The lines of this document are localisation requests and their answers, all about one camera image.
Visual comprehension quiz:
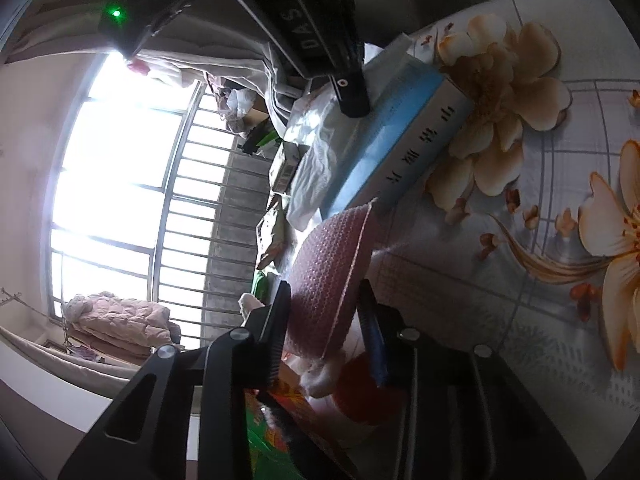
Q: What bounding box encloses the pink bubble wrap mailer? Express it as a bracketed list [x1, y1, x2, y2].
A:
[285, 203, 378, 360]

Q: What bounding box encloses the red capped white bottle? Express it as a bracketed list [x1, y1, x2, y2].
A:
[331, 352, 404, 426]

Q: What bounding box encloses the grey window curtain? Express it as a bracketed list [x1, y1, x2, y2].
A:
[6, 0, 302, 116]

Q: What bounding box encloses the pink quilted jacket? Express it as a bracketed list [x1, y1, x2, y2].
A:
[62, 292, 181, 359]

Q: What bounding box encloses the brown snack packet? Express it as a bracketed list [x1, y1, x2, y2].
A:
[256, 194, 288, 271]

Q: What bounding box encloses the white plastic bag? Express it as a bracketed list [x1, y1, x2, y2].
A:
[284, 84, 364, 231]

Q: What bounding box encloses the beige small carton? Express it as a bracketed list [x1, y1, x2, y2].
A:
[268, 141, 309, 194]

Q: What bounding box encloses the green foil snack bag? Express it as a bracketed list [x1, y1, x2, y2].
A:
[246, 281, 314, 479]

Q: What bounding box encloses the blue white tissue box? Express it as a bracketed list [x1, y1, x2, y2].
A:
[320, 58, 473, 219]

